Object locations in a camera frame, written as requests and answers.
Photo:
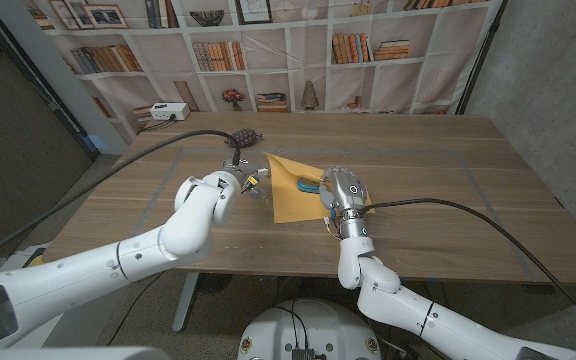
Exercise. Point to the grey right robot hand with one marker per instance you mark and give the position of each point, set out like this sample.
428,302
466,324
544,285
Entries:
350,192

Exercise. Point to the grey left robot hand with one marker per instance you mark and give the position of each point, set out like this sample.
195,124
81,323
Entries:
243,175

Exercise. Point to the small blue box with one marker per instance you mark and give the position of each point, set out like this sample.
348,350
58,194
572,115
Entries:
309,187

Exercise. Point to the yellow-orange paper envelope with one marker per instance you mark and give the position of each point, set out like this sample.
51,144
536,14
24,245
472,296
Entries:
288,200

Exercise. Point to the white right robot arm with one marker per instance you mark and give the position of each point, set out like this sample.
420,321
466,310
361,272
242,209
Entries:
393,300

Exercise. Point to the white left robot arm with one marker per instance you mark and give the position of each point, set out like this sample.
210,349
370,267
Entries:
118,265

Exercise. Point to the purple toy grapes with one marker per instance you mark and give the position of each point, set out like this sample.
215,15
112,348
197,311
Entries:
242,137

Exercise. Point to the white power strip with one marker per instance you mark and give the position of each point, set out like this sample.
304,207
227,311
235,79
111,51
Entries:
169,111

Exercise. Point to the printed bookshelf backdrop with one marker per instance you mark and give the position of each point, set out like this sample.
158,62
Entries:
313,70

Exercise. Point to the white table leg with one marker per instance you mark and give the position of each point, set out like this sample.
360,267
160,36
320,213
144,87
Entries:
186,300

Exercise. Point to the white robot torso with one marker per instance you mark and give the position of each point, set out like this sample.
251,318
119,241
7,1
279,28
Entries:
313,330

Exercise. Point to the black backdrop stand pole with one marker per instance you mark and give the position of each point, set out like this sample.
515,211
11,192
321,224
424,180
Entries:
478,60

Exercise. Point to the yellow and black pad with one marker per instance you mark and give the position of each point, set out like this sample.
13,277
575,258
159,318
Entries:
33,259

